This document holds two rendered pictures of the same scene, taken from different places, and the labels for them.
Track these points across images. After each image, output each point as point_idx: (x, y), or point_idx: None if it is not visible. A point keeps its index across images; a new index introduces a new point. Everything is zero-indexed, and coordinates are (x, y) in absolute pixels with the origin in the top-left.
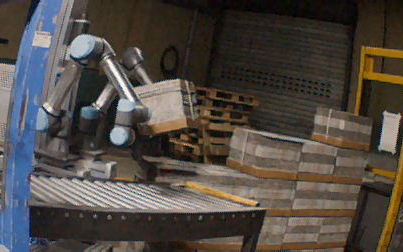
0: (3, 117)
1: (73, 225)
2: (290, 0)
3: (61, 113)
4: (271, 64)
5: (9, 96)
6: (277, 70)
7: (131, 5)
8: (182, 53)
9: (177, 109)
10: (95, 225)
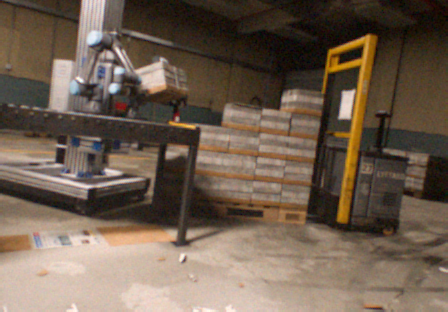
0: (61, 94)
1: (23, 120)
2: (325, 56)
3: (94, 85)
4: None
5: (65, 80)
6: None
7: (228, 70)
8: (262, 100)
9: (161, 79)
10: (46, 121)
